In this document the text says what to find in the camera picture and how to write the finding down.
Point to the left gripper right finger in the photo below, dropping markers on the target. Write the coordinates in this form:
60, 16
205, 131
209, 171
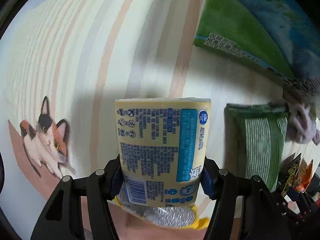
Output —
217, 185

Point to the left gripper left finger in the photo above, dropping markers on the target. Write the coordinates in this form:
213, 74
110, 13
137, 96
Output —
101, 186

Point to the black yellow snack bag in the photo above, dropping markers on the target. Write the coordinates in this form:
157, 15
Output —
287, 175

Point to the cream blue tissue pack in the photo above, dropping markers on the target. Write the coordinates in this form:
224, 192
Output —
162, 146

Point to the orange snack bag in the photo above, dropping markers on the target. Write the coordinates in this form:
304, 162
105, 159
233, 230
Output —
303, 178

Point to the yellow silver snack bag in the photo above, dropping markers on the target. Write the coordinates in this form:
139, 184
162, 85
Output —
165, 217

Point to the dark green snack bag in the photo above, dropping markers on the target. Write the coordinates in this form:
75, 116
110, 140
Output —
260, 134

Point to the striped mat with cat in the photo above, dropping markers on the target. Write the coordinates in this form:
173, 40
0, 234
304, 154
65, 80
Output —
64, 63

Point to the cardboard box with printed sides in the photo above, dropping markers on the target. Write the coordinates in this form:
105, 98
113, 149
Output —
274, 35

